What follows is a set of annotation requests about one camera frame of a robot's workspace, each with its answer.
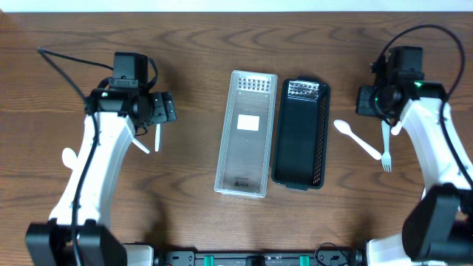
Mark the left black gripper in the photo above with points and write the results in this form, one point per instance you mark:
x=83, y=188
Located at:
x=164, y=108

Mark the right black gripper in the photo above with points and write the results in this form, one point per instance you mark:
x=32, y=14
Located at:
x=363, y=107

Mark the pale green plastic fork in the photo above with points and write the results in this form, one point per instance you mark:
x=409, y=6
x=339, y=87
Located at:
x=386, y=159

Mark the black plastic basket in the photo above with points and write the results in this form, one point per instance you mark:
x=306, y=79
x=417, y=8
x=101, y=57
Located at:
x=301, y=137

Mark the white plastic fork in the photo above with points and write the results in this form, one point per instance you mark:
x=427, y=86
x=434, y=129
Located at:
x=395, y=130

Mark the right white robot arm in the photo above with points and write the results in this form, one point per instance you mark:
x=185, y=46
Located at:
x=438, y=231

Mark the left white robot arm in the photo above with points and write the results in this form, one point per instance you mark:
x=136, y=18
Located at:
x=78, y=229

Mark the translucent white spoon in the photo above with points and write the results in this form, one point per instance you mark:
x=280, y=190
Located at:
x=157, y=138

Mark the clear plastic basket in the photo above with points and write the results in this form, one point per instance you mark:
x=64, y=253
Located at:
x=243, y=162

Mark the white spoon crossing handle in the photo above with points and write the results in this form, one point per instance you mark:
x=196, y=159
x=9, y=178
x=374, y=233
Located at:
x=140, y=146

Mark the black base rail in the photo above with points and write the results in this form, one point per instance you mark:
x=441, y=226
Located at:
x=326, y=254

